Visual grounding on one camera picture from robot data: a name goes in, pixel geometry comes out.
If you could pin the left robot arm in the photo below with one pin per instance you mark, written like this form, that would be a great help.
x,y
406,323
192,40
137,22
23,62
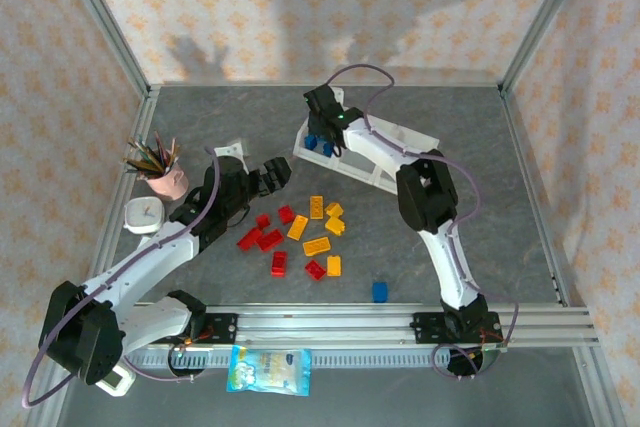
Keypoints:
x,y
145,257

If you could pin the blue snack bag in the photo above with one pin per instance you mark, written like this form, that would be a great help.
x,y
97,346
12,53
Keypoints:
x,y
270,372

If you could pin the aluminium frame leg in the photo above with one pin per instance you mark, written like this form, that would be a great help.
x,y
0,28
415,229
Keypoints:
x,y
37,418
595,387

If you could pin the pink cup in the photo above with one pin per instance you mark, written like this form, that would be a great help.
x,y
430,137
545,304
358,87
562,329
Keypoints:
x,y
167,184

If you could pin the red lego brick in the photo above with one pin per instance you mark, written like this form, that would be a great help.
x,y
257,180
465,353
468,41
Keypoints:
x,y
263,220
249,239
286,214
315,269
270,240
279,264

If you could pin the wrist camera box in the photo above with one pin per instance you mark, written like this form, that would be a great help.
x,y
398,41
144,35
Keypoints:
x,y
340,95
231,151

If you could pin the yellow lego brick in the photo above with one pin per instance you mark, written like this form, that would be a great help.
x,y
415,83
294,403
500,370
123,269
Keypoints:
x,y
297,227
316,246
316,207
335,225
334,209
334,265

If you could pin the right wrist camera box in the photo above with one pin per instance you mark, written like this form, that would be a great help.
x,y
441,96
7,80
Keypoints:
x,y
340,95

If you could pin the aluminium frame post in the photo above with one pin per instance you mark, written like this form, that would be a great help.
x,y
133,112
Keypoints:
x,y
540,22
106,22

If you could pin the white three-compartment bin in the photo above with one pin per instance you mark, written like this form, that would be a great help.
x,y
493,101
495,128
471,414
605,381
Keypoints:
x,y
422,139

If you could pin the bundle of coloured pencils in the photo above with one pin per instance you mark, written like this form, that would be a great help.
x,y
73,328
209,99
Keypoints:
x,y
150,164

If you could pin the aluminium frame rail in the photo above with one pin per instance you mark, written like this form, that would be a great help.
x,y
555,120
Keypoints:
x,y
517,137
250,84
145,117

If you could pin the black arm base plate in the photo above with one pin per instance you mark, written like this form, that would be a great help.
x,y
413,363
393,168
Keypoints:
x,y
222,327
425,327

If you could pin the white digital timer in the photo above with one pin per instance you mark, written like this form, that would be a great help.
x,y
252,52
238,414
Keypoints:
x,y
119,385

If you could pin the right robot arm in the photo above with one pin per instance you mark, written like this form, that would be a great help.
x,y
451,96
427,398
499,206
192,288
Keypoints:
x,y
450,257

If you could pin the wide aluminium mounting rail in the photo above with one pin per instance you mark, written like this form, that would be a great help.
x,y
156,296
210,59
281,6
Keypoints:
x,y
325,327

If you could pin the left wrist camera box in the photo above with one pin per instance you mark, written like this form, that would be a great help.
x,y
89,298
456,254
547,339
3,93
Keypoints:
x,y
231,151

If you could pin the white analogue clock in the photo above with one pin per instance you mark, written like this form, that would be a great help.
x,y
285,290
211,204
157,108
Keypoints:
x,y
145,217

